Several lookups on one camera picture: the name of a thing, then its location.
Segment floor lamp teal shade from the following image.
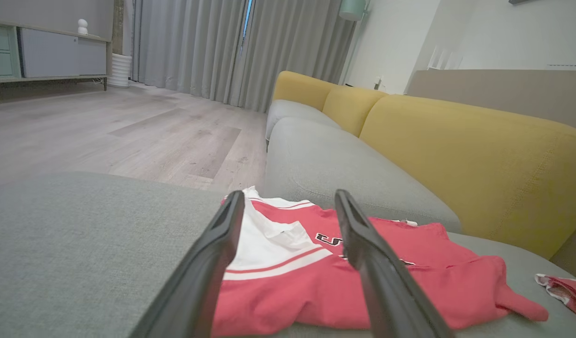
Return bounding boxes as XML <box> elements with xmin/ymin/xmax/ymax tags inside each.
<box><xmin>337</xmin><ymin>0</ymin><xmax>369</xmax><ymax>85</ymax></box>

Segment white ribbed bin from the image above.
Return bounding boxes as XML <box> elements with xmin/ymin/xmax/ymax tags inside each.
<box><xmin>107</xmin><ymin>53</ymin><xmax>133</xmax><ymax>88</ymax></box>

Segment grey sofa seat cushion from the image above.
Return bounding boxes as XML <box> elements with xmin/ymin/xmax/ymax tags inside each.
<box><xmin>262</xmin><ymin>117</ymin><xmax>462</xmax><ymax>233</ymax></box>
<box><xmin>266</xmin><ymin>100</ymin><xmax>340</xmax><ymax>141</ymax></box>

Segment grey curtain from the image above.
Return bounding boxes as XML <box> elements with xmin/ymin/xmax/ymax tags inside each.
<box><xmin>131</xmin><ymin>0</ymin><xmax>249</xmax><ymax>106</ymax></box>
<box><xmin>248</xmin><ymin>0</ymin><xmax>359</xmax><ymax>113</ymax></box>

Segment red shirt white striped sleeves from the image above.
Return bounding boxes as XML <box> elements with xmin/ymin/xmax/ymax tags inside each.
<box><xmin>212</xmin><ymin>186</ymin><xmax>550</xmax><ymax>338</ymax></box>

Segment grey low sideboard cabinet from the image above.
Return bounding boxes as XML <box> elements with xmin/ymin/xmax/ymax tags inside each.
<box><xmin>0</xmin><ymin>21</ymin><xmax>114</xmax><ymax>99</ymax></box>

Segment beige partition panel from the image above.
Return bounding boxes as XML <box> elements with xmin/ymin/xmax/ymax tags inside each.
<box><xmin>405</xmin><ymin>69</ymin><xmax>576</xmax><ymax>132</ymax></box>

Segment red Bulls 23 jersey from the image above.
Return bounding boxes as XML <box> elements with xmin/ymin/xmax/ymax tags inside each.
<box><xmin>534</xmin><ymin>274</ymin><xmax>576</xmax><ymax>321</ymax></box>

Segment wide yellow sofa back cushion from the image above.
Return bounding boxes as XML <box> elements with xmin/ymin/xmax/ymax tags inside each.
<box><xmin>358</xmin><ymin>94</ymin><xmax>576</xmax><ymax>261</ymax></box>

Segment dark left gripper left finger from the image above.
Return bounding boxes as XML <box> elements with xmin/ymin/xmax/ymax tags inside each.
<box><xmin>129</xmin><ymin>190</ymin><xmax>245</xmax><ymax>338</ymax></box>

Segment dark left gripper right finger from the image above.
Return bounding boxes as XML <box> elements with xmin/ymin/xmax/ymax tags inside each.
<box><xmin>334</xmin><ymin>189</ymin><xmax>455</xmax><ymax>338</ymax></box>

